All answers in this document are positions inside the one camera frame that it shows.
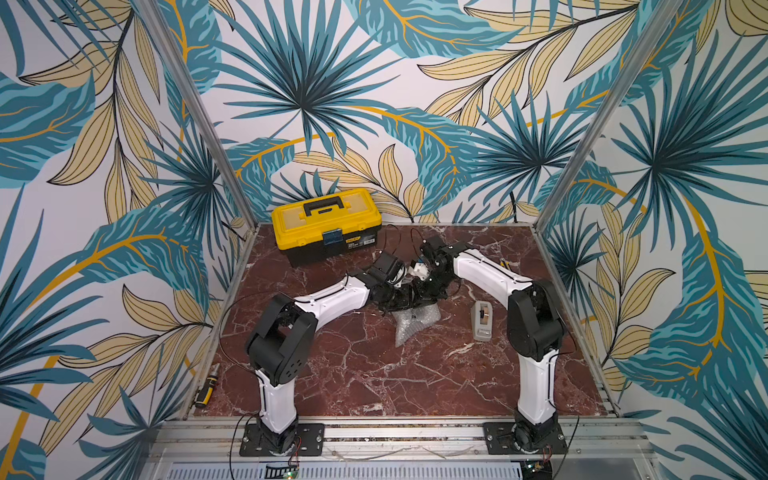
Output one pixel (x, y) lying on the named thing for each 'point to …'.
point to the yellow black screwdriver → (204, 394)
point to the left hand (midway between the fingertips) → (413, 307)
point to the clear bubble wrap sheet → (411, 320)
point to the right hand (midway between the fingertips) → (414, 303)
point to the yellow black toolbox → (326, 226)
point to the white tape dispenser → (481, 320)
